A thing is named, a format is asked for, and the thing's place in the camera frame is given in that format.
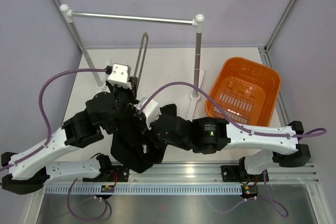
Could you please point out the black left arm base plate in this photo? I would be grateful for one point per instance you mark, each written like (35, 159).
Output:
(115, 172)

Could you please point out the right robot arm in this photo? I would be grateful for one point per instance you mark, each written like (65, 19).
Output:
(277, 147)

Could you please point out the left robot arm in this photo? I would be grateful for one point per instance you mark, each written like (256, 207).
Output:
(31, 170)

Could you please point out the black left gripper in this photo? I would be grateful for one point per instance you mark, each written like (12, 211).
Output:
(132, 93)

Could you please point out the white slotted cable duct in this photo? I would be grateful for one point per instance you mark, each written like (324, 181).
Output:
(126, 189)

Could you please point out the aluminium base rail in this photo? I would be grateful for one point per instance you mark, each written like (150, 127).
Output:
(176, 172)

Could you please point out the white clothes hanger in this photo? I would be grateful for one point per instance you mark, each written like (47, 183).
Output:
(141, 56)

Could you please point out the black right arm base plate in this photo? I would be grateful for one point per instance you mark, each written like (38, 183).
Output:
(232, 173)

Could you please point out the black shorts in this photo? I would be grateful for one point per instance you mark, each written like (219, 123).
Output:
(133, 144)

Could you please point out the white metal clothes rack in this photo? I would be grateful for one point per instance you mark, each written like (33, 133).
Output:
(197, 23)

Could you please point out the orange plastic basket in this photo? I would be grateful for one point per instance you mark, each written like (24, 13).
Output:
(247, 91)

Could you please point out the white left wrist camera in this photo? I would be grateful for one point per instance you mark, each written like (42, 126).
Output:
(119, 75)

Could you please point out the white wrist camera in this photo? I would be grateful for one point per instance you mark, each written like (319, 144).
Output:
(151, 112)
(119, 75)

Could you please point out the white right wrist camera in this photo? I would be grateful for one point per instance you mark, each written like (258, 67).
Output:
(151, 112)

